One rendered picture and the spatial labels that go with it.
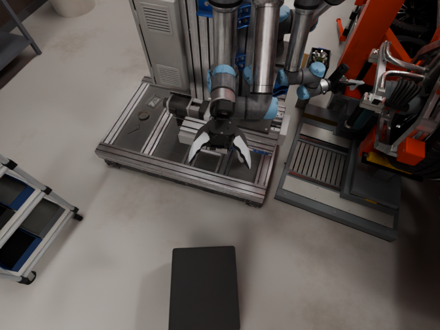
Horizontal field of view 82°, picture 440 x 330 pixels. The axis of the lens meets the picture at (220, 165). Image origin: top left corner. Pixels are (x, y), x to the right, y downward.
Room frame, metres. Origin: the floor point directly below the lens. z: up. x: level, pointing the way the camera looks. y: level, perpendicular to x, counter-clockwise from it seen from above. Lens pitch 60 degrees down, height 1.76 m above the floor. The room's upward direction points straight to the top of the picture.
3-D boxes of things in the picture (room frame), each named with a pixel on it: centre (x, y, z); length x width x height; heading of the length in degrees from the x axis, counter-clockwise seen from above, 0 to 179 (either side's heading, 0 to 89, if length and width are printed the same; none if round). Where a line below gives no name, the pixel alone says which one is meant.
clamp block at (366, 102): (0.82, -0.69, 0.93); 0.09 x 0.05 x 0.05; 67
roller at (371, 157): (0.74, -0.99, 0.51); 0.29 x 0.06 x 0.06; 67
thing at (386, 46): (1.03, -0.87, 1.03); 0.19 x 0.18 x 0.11; 67
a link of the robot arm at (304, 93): (1.01, -0.47, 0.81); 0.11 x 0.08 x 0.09; 113
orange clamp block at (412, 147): (0.60, -0.82, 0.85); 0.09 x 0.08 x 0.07; 157
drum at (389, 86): (0.92, -0.87, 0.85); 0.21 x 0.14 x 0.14; 67
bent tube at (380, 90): (0.85, -0.79, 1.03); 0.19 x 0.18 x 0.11; 67
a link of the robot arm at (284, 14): (1.34, -0.31, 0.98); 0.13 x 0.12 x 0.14; 96
